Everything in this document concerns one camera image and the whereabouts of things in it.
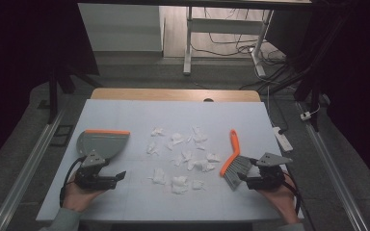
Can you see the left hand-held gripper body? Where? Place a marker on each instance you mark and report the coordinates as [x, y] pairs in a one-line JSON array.
[[91, 174]]

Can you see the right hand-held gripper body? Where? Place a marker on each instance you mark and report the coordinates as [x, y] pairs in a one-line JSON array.
[[268, 174]]

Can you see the orange brush with grey bristles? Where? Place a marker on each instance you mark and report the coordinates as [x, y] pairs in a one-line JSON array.
[[232, 160]]

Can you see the grey dustpan with orange edge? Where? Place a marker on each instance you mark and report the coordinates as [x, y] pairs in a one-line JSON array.
[[104, 142]]

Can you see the pile of white paper scraps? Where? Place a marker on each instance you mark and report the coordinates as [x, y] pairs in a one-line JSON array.
[[179, 160]]

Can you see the person's left hand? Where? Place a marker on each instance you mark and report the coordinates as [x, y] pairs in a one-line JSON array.
[[82, 195]]

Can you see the person's right hand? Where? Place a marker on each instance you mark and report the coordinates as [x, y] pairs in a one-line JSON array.
[[279, 200]]

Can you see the white power strip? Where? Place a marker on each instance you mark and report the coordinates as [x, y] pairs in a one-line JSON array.
[[282, 139]]

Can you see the small white adapter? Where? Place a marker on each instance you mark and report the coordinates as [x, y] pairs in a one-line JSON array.
[[305, 115]]

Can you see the black stand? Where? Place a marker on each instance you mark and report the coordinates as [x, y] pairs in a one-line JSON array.
[[53, 93], [314, 86]]

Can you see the wooden table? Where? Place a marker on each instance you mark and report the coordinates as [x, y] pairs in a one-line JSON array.
[[173, 94]]

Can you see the black floor frame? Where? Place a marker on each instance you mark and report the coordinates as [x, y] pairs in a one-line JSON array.
[[61, 136]]

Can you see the metal rail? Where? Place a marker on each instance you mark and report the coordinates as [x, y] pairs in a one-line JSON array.
[[330, 166], [25, 173]]

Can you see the white desk frame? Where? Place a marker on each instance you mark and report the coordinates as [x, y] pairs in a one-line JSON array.
[[224, 26]]

